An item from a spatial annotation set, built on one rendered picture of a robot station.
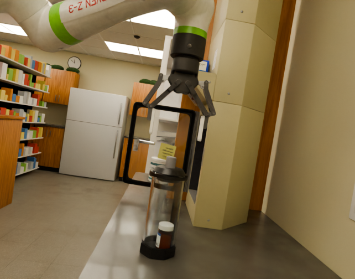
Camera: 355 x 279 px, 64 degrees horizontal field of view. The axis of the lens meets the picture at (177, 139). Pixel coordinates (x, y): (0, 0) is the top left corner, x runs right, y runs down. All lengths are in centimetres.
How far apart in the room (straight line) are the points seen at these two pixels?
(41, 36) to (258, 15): 75
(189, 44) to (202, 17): 8
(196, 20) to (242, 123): 46
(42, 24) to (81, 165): 536
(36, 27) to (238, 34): 67
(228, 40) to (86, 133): 521
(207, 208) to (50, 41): 76
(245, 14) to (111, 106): 505
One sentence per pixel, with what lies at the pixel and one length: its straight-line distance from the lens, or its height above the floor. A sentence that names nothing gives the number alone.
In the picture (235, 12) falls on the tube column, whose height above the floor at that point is 174.
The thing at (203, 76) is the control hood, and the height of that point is 149.
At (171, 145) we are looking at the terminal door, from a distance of 136.
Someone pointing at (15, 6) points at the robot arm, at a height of 155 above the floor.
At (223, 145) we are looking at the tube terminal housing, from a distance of 106.
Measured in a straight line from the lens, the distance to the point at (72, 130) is 618.
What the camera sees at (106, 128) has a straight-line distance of 602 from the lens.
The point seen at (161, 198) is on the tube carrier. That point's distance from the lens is 76.
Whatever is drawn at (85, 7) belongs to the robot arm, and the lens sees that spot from 83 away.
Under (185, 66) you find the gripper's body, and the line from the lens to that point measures 76.
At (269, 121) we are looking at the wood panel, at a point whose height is 140.
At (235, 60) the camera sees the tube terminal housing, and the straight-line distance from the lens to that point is 109.
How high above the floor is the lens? 129
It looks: 2 degrees down
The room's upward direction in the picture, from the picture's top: 9 degrees clockwise
